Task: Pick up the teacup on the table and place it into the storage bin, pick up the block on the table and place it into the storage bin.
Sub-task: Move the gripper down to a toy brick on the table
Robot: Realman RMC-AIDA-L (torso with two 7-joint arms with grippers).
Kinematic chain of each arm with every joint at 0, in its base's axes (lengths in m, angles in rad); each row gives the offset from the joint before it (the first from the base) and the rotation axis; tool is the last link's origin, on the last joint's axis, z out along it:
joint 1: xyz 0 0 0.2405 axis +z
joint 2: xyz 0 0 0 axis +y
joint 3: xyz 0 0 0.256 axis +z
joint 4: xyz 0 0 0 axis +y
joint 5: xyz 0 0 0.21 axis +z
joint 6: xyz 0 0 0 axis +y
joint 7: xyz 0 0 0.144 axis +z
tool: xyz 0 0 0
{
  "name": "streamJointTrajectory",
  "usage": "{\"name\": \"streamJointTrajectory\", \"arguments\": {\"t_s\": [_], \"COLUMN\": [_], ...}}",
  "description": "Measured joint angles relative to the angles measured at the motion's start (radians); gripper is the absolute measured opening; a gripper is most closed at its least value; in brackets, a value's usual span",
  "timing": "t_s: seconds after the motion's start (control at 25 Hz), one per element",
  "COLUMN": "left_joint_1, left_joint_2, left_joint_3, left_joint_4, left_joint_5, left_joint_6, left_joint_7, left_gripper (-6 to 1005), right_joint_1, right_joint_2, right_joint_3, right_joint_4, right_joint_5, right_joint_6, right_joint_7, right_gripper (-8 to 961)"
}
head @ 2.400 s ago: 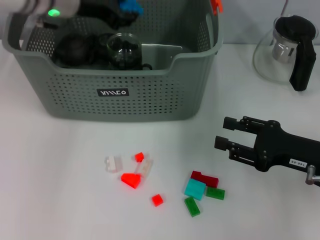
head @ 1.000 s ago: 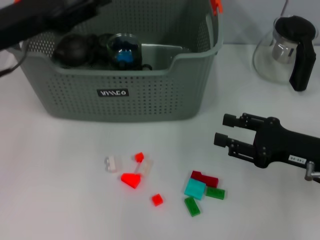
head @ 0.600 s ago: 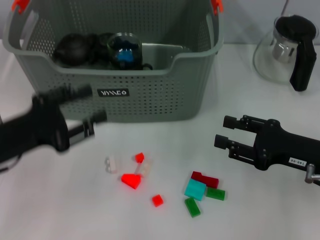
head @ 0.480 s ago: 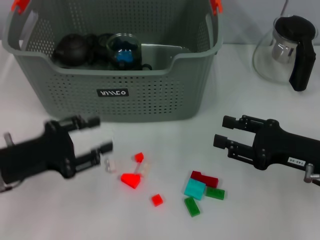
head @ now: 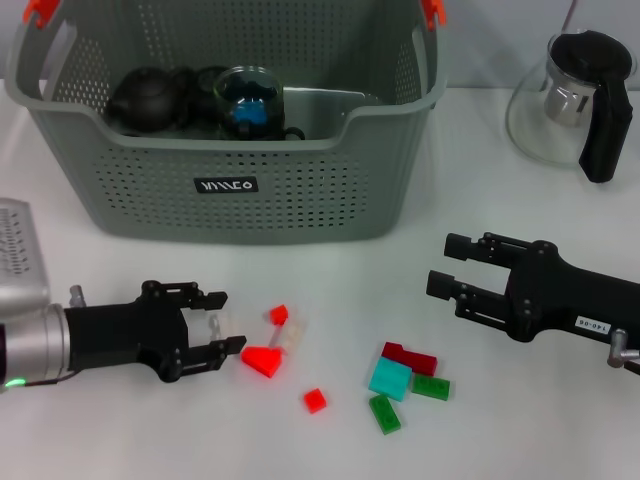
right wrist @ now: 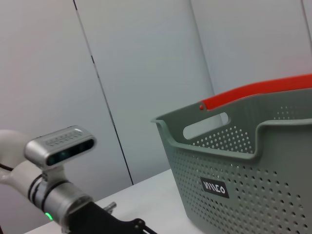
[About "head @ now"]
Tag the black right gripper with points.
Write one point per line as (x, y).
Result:
(560, 295)

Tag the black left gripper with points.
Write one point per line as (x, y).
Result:
(120, 335)

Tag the white pink toy brick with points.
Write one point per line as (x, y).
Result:
(227, 325)

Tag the large orange-red toy brick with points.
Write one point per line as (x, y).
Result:
(262, 361)

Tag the small orange-red toy brick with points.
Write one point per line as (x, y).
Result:
(278, 315)
(315, 400)

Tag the beige translucent toy brick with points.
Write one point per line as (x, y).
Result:
(293, 336)

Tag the dark red toy brick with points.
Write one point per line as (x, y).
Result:
(415, 360)

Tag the blue toy brick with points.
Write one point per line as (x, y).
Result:
(248, 112)

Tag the glass teacup black holder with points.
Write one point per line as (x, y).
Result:
(274, 100)
(205, 85)

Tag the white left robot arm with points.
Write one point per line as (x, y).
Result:
(35, 345)

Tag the grey perforated storage bin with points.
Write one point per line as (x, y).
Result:
(250, 210)

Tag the green toy brick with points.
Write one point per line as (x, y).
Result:
(385, 415)
(430, 387)

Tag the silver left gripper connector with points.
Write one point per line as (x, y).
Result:
(76, 295)

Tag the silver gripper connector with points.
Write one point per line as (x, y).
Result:
(620, 347)
(76, 295)

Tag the teal toy brick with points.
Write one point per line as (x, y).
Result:
(390, 380)

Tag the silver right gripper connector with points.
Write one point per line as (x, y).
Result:
(620, 347)

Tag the black clay teapot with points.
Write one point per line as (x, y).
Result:
(145, 100)

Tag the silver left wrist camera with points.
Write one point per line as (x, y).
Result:
(20, 250)

